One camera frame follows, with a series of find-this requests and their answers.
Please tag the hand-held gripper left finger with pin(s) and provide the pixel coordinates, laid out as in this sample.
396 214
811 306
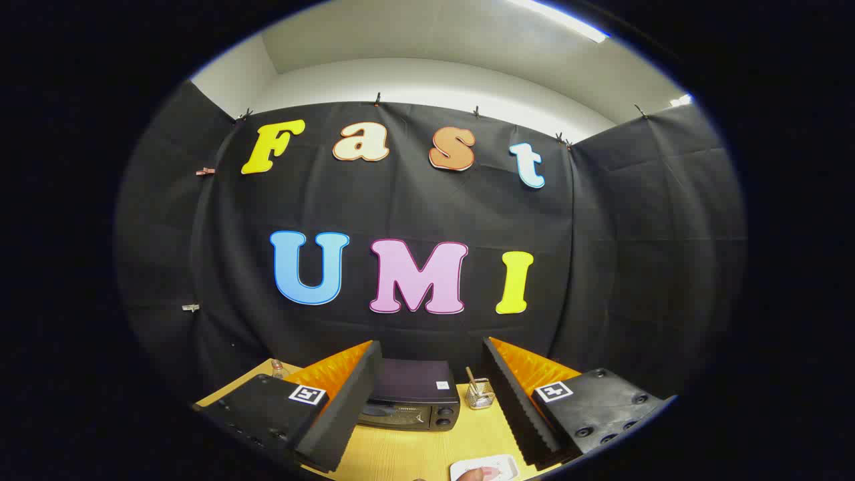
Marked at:
347 407

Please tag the pink round food slice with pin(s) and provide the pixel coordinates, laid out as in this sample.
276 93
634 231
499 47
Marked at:
493 473

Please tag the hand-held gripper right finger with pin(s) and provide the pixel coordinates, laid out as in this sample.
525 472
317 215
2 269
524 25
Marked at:
518 407

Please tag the white square plate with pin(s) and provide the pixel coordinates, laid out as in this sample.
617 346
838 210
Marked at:
504 462

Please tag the black toaster oven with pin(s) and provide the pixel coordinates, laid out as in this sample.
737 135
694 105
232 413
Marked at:
417 399

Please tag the clear plastic water bottle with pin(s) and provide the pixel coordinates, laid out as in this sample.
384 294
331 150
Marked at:
276 367

